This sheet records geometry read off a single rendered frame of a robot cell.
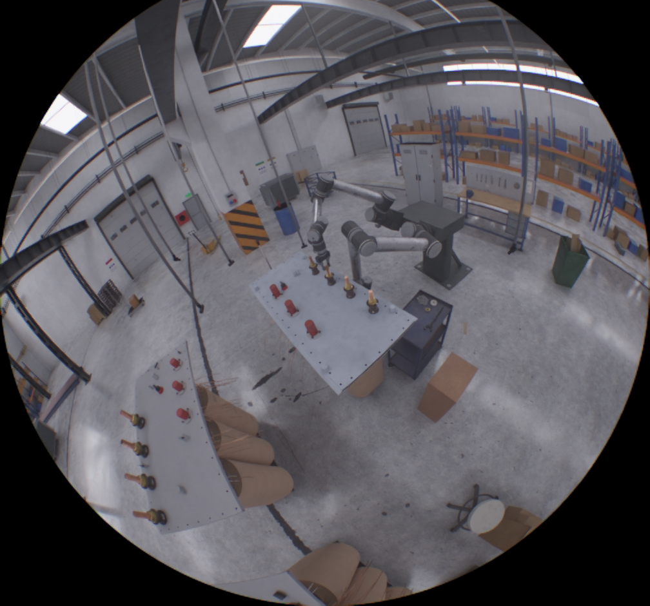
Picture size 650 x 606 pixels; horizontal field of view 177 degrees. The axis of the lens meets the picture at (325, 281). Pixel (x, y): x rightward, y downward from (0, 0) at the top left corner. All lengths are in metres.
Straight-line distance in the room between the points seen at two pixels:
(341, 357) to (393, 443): 1.48
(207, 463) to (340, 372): 1.06
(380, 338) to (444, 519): 2.23
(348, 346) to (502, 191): 5.10
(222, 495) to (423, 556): 2.21
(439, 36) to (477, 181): 4.15
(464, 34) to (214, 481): 7.93
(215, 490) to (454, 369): 1.90
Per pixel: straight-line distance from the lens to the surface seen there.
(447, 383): 1.86
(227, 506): 1.40
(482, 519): 2.45
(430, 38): 7.06
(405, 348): 2.44
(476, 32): 6.73
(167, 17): 3.05
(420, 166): 6.04
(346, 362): 1.44
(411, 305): 2.33
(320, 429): 2.78
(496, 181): 5.69
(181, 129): 6.62
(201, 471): 1.52
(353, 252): 1.95
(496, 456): 2.91
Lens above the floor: 2.62
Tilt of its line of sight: 38 degrees down
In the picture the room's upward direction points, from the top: 20 degrees counter-clockwise
